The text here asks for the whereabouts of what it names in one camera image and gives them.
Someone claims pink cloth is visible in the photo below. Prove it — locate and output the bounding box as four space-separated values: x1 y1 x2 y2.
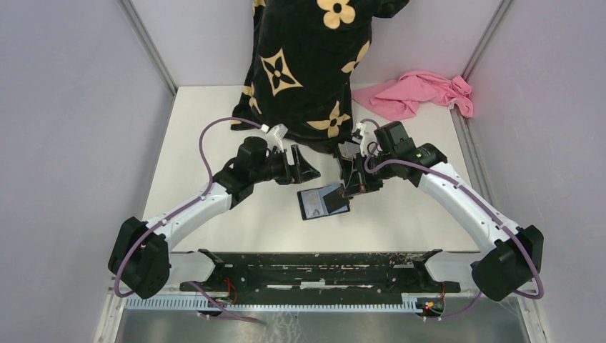
352 71 475 121

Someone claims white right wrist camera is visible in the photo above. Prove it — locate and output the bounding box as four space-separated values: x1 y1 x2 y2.
352 121 372 157

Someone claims white slotted cable duct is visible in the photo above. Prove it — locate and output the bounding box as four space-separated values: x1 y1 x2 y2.
124 294 422 314

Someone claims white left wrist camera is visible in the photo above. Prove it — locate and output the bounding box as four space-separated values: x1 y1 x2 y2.
260 124 288 151

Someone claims black plastic bin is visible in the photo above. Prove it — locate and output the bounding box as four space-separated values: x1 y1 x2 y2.
332 141 365 164

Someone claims black leather card holder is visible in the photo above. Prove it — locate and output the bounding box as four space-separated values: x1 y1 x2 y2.
297 183 351 221

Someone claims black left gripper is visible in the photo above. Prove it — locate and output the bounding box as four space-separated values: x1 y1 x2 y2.
251 144 320 185

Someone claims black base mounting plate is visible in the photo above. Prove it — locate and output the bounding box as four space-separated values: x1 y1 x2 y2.
179 252 461 305

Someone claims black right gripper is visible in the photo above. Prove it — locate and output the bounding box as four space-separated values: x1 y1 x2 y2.
343 151 397 197

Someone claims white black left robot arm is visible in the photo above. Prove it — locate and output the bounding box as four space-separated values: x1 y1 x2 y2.
108 136 321 299

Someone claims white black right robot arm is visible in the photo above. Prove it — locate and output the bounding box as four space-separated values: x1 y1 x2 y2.
332 119 545 301

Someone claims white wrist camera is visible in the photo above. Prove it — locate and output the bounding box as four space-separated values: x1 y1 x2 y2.
352 121 372 157
260 124 288 151

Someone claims black floral blanket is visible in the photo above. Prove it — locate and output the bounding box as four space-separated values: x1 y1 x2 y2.
231 0 406 154

